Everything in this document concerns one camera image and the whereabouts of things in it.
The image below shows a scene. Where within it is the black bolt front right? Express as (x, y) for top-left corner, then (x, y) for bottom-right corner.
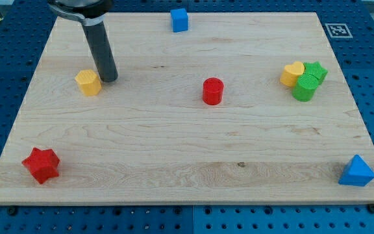
(366, 203), (374, 214)

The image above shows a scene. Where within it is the wooden board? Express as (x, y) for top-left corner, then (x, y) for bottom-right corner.
(0, 12), (374, 206)

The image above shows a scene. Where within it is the black bolt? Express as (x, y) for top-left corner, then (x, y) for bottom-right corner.
(366, 203), (374, 214)
(6, 206), (18, 216)

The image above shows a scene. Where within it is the yellow heart block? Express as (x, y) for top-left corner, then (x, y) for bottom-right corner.
(279, 61), (305, 87)

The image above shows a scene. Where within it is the blue cube block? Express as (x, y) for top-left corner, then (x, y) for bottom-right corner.
(170, 8), (189, 33)

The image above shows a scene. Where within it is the red star block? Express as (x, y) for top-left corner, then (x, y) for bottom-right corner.
(21, 148), (60, 184)

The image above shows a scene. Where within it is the blue triangle block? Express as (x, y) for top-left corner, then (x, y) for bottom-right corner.
(338, 155), (374, 187)

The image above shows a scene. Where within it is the green star block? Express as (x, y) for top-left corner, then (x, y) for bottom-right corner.
(303, 61), (328, 85)

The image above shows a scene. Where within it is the white fiducial marker tag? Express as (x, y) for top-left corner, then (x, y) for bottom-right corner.
(325, 23), (353, 38)

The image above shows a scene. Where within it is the yellow hexagon block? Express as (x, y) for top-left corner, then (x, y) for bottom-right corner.
(75, 70), (102, 96)

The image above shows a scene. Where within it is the green cylinder block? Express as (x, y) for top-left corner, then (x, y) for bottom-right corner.
(292, 73), (319, 101)

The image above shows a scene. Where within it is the black bolt front left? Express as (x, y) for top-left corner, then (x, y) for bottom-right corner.
(6, 206), (18, 216)

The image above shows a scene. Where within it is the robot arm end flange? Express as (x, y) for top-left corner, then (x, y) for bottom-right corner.
(47, 0), (114, 26)

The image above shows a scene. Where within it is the black cylindrical pointer rod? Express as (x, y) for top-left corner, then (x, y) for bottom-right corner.
(82, 22), (118, 83)

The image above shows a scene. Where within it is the red cylinder block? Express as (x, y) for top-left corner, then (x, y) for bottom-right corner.
(202, 77), (224, 105)

